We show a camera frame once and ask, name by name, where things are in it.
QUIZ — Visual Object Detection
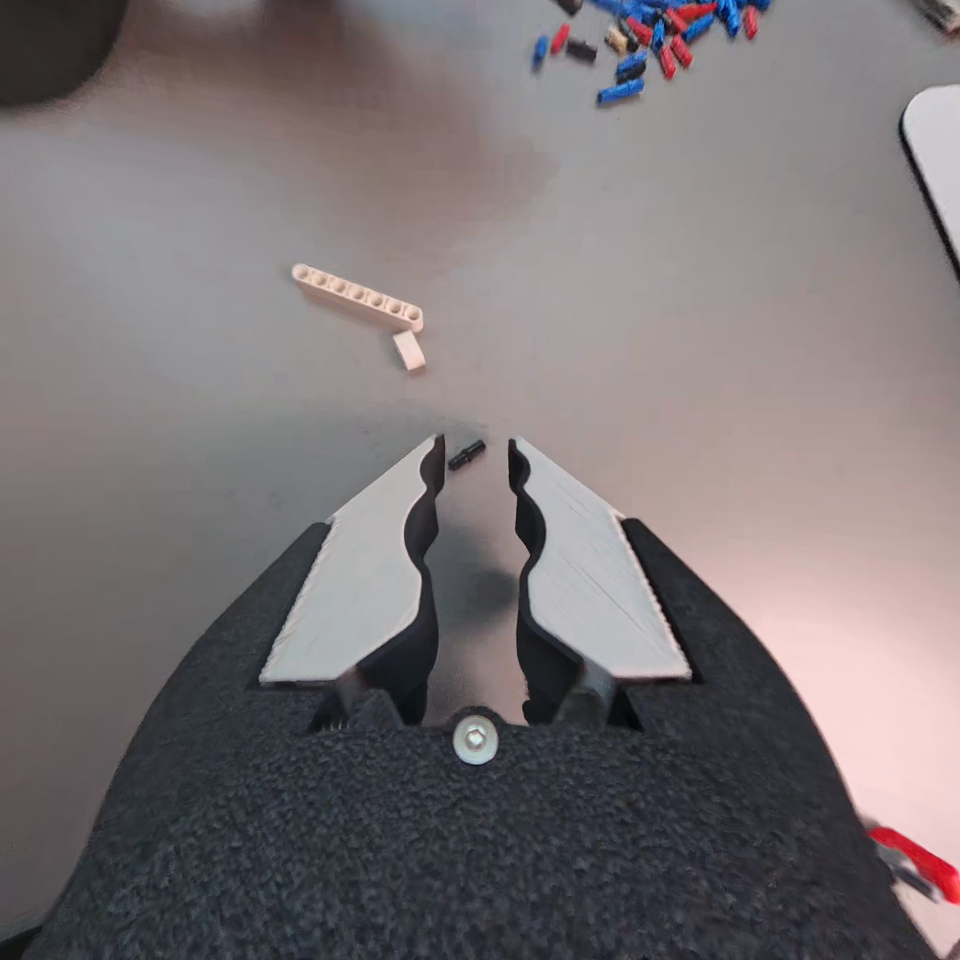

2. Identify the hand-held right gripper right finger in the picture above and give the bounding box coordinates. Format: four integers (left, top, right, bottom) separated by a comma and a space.
507, 437, 693, 727

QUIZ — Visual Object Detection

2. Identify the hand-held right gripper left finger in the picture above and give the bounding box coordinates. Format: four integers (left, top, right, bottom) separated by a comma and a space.
258, 433, 447, 727

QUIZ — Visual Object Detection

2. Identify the white brick beam with holes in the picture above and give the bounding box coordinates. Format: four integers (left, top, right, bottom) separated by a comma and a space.
291, 262, 425, 333

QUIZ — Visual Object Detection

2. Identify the toy brick race car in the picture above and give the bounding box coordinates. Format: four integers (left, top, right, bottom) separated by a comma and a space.
866, 825, 960, 905

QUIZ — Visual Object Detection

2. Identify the pile of small brick pins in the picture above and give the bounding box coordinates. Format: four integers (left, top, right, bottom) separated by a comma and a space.
531, 0, 774, 106

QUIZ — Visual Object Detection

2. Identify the grey desk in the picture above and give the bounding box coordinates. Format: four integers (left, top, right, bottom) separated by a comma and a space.
0, 0, 960, 954

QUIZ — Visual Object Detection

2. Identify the black chair armrest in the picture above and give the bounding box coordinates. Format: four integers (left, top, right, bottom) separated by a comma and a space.
0, 0, 129, 106

